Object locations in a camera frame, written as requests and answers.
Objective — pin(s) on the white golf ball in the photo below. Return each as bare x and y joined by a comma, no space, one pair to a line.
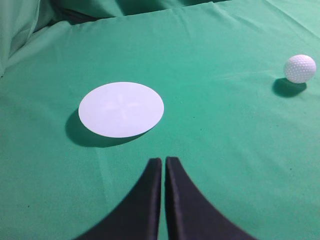
300,68

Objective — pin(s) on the green table cloth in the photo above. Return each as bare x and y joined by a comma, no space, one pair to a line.
249,139

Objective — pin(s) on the white round plate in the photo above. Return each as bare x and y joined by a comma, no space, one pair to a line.
121,110

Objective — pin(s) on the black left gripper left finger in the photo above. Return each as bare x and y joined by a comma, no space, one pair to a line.
137,216

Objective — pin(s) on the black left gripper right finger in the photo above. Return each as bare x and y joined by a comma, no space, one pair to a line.
189,215

